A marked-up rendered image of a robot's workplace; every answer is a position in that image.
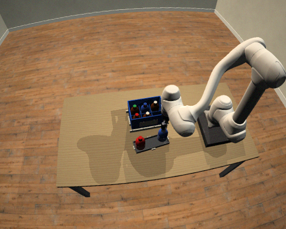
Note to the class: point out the brown bottle with red cap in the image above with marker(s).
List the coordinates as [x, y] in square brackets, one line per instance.
[136, 116]

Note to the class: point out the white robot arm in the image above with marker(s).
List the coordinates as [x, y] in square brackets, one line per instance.
[267, 72]

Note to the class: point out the blue bottle with grey label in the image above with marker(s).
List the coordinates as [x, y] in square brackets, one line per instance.
[162, 136]

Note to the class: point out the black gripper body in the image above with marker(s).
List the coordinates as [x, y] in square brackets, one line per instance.
[164, 117]

